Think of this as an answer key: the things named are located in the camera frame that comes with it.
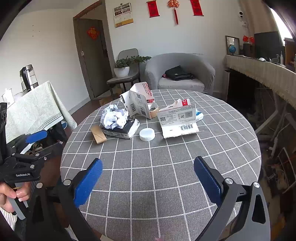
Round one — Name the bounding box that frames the beige fringed cloth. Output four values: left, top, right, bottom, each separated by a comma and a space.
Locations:
223, 54, 296, 109

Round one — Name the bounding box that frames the crumpled paper ball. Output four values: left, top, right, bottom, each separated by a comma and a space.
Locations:
101, 104, 117, 128
110, 108, 129, 130

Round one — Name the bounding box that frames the brown cardboard box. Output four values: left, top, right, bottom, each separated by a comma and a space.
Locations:
99, 93, 122, 106

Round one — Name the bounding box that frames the glass electric kettle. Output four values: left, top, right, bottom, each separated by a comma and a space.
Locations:
20, 64, 39, 93

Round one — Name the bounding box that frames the white wrapper red label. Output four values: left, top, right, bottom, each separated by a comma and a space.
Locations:
159, 98, 193, 112

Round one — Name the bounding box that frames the white paper bag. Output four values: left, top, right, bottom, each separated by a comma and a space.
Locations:
157, 104, 200, 139

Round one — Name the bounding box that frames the black bag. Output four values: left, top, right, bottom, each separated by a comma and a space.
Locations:
165, 65, 195, 81

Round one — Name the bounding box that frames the red wall scroll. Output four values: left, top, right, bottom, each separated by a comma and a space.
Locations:
190, 0, 204, 16
147, 0, 160, 18

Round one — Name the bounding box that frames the grey checked tablecloth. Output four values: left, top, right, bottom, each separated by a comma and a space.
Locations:
60, 89, 262, 241

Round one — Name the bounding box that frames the clear plastic jug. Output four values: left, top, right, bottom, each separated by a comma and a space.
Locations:
2, 88, 15, 107

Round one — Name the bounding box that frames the beige curtain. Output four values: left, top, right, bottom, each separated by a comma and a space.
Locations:
240, 0, 279, 35

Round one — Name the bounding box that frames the picture frame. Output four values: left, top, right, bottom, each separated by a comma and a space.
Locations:
225, 35, 240, 55

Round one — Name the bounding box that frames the black monitor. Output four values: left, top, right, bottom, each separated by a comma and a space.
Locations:
254, 32, 282, 59

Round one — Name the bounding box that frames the pale patterned tablecloth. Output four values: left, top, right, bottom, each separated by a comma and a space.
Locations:
0, 81, 78, 144

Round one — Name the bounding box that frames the white plastic lid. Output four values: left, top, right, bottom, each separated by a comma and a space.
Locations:
139, 128, 156, 142

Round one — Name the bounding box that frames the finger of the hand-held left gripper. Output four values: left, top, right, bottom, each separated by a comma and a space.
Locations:
13, 130, 48, 154
13, 148, 54, 166

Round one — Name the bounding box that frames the person's left forearm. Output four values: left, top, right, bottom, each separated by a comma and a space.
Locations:
0, 206, 18, 231

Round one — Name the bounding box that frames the white folded card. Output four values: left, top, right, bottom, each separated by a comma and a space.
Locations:
120, 90, 153, 120

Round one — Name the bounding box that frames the grey armchair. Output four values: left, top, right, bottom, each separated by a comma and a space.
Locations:
144, 53, 215, 95

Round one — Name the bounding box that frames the black tissue packet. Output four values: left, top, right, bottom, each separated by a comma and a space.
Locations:
102, 118, 140, 139

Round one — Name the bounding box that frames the red paper door ornament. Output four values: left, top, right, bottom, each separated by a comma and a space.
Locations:
87, 27, 101, 40

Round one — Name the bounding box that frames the person's left hand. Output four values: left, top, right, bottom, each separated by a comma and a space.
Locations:
0, 182, 30, 212

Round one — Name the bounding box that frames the potted plant white pot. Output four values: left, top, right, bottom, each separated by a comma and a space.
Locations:
114, 55, 152, 78

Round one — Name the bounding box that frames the wall calendar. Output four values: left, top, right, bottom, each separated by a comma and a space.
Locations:
113, 3, 134, 28

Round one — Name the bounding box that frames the grey dining chair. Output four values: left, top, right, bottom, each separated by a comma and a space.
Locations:
107, 48, 141, 99

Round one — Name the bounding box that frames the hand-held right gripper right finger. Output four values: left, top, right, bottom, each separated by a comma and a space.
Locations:
193, 156, 271, 241

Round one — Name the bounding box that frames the white power strip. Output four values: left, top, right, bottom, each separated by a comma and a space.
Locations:
270, 137, 281, 158

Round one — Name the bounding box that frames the red white carton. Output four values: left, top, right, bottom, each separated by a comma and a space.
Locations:
129, 82, 159, 119

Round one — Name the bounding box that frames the white metal frame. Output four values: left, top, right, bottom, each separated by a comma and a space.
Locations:
254, 102, 288, 137

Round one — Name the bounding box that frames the brown wooden box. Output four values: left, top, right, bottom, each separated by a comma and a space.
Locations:
243, 43, 255, 57

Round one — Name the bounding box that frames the red knot hanging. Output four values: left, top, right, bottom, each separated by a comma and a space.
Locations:
168, 0, 182, 25

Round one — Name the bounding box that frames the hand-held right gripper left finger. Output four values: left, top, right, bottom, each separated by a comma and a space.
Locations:
29, 158, 103, 241

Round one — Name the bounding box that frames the brown cardboard piece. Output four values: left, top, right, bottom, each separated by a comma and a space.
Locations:
90, 125, 107, 144

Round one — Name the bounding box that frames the grey door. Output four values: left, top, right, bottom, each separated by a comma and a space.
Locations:
73, 18, 109, 99

